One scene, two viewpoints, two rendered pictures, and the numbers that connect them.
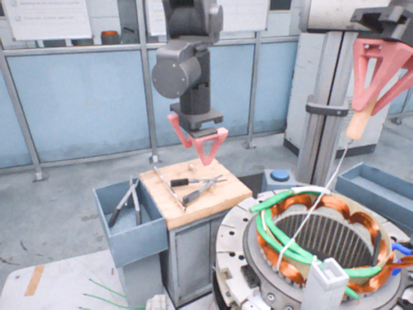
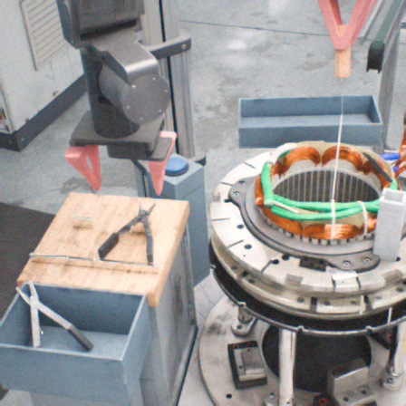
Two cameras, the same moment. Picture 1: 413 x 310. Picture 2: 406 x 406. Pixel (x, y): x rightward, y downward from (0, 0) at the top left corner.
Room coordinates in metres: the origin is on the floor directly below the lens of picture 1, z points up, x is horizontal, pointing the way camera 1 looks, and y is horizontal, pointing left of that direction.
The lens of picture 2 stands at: (-0.03, 0.48, 1.67)
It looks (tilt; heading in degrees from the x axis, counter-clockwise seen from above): 37 degrees down; 312
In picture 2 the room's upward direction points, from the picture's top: 4 degrees counter-clockwise
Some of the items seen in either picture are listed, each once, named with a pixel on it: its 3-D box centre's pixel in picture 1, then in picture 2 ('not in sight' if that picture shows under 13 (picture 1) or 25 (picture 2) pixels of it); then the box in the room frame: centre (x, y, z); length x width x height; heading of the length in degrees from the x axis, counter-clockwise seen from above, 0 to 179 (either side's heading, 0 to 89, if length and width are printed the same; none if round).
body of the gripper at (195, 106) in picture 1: (195, 99); (115, 111); (0.52, 0.02, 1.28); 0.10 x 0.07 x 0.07; 29
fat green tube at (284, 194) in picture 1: (286, 197); (273, 173); (0.39, -0.13, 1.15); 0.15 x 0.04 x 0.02; 109
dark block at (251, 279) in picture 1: (250, 274); (314, 262); (0.28, -0.06, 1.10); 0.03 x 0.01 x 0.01; 19
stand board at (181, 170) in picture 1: (193, 186); (110, 244); (0.56, 0.03, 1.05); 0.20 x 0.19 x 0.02; 118
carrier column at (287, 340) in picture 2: not in sight; (287, 360); (0.31, -0.05, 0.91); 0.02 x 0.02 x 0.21
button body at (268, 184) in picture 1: (273, 214); (180, 225); (0.63, -0.19, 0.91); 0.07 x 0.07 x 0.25; 87
